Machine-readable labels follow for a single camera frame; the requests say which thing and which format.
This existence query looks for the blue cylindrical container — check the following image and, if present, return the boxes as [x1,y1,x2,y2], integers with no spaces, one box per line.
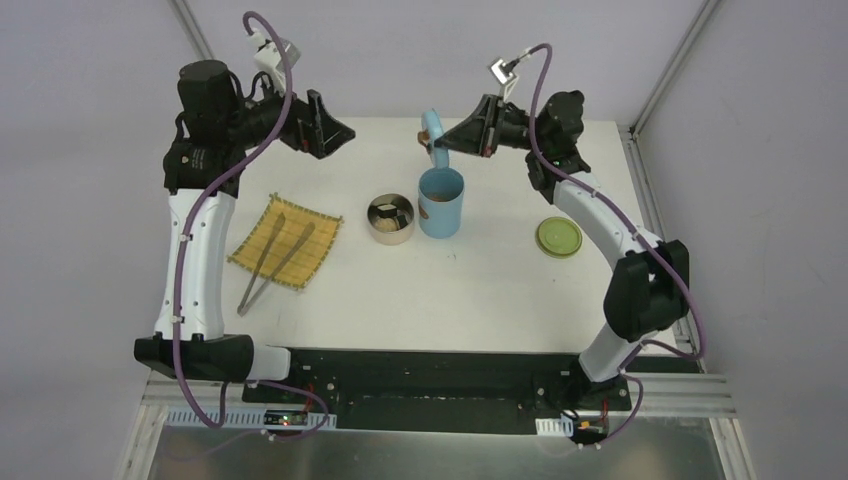
[418,168,465,239]

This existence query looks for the blue round lid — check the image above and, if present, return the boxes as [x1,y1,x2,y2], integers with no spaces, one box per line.
[417,109,450,168]

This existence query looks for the sushi roll white black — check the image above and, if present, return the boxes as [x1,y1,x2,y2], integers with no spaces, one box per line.
[375,204,398,219]

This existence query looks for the green round lid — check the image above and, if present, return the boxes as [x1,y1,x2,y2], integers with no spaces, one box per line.
[534,217,583,259]

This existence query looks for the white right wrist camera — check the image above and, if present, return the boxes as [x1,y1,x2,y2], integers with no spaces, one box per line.
[488,58,521,102]

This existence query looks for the beige round rice ball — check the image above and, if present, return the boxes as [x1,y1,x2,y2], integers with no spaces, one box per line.
[374,219,398,233]

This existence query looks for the metal tongs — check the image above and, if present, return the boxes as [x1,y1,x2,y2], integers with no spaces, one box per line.
[237,213,317,317]

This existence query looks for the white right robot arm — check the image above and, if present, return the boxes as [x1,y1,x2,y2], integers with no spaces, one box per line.
[419,91,693,410]

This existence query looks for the yellow bamboo mat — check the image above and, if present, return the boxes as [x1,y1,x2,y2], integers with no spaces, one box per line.
[227,193,344,290]

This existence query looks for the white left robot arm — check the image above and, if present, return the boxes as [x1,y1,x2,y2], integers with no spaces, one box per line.
[133,60,355,405]

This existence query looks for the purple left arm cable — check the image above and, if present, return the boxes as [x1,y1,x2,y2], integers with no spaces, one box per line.
[172,11,331,443]

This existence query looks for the sushi roll red centre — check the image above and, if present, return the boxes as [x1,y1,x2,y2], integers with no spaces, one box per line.
[395,212,409,230]

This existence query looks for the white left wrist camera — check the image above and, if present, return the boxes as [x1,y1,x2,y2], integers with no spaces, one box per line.
[248,30,301,93]

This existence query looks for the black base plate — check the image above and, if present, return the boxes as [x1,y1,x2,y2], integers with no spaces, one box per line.
[241,347,632,437]

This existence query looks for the stainless steel bowl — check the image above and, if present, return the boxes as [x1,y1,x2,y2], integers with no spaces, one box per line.
[366,193,415,246]

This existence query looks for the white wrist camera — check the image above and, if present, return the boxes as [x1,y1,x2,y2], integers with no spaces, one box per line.
[488,58,521,102]
[248,30,301,93]

